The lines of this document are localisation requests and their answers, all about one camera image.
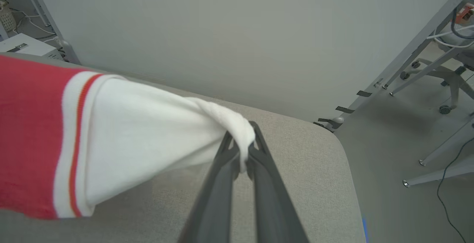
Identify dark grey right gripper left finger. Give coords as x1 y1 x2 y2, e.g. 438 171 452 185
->
178 131 242 243

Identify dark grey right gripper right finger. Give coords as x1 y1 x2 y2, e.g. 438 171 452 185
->
247 121 310 243

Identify red and white jersey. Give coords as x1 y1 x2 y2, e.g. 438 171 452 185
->
0 54 256 220

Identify white backdrop panel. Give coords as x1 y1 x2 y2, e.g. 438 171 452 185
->
31 0 469 122

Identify grey metal stand legs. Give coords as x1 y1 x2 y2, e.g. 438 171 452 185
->
403 117 474 188

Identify thin grey metal brace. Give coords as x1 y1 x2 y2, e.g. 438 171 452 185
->
389 46 474 96

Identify grey office chair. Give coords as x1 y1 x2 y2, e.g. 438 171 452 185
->
399 23 474 115

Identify white flat device box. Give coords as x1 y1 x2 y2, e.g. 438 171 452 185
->
0 33 63 61

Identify red orange box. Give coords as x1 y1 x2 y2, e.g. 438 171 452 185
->
455 3 474 24

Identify black floor cable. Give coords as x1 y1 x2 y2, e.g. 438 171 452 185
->
436 136 474 243

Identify grey metal panel post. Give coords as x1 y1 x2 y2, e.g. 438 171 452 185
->
19 0 81 65
325 0 474 131

